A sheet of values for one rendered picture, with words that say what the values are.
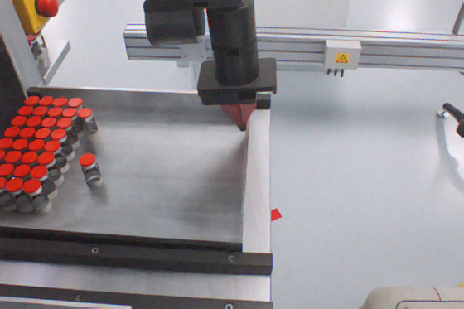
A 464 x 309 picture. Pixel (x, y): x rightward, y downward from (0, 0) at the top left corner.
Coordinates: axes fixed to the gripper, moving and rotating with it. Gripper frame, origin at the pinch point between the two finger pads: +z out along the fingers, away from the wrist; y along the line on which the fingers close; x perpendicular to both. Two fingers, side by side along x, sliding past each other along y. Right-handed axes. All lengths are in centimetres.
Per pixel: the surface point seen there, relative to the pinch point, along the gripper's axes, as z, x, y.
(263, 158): 2.6, 4.6, -2.9
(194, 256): -0.2, 21.5, 4.5
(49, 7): -12.7, -16.1, 31.6
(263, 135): 2.6, -0.2, -2.9
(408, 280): 95, -23, -48
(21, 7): -14.1, -14.2, 35.1
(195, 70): 50, -86, 25
